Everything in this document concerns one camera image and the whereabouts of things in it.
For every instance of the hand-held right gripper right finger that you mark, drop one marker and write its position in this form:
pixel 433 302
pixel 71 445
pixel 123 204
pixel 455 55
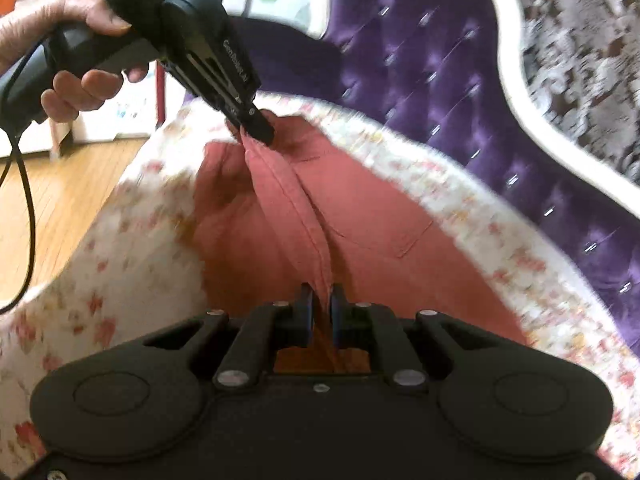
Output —
pixel 336 317

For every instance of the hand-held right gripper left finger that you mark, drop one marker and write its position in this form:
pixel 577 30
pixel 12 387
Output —
pixel 308 317

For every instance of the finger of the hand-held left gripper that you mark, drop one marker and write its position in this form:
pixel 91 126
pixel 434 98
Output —
pixel 255 122

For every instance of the terracotta red pants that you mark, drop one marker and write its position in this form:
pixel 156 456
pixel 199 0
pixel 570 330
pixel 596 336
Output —
pixel 360 200

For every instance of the person's left hand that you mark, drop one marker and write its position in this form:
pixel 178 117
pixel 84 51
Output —
pixel 55 15

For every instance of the white printed cabinet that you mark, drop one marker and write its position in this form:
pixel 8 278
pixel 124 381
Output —
pixel 135 110

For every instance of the purple tufted headboard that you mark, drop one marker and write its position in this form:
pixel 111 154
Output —
pixel 425 60

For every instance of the white floral bedspread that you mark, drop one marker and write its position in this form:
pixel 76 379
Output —
pixel 125 260

